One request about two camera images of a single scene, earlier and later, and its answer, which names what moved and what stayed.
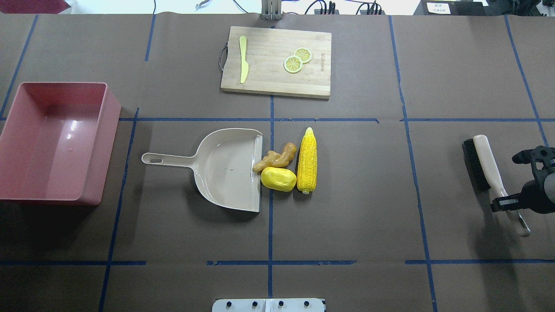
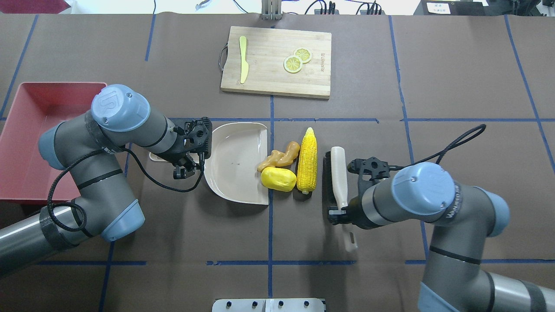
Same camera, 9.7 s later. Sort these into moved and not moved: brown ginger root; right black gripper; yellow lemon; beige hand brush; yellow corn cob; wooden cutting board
Moved: beige hand brush; right black gripper
Not moved: brown ginger root; yellow corn cob; wooden cutting board; yellow lemon
